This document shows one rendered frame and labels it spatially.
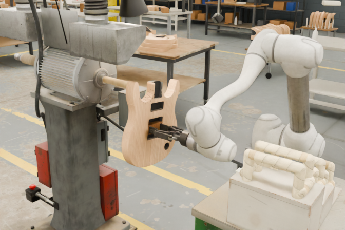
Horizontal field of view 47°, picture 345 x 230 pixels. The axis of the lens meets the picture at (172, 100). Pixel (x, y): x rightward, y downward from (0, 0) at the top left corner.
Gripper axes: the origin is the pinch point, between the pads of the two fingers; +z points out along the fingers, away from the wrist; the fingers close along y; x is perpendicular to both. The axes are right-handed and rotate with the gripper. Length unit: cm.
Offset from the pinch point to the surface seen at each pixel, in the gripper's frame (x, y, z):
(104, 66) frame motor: 24.7, -5.4, 30.3
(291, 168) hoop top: 11, -25, -74
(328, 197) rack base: -5, -1, -80
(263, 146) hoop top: 12, -17, -61
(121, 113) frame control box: -3.6, 14.3, 36.4
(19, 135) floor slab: -93, 91, 267
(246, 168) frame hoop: 6, -25, -59
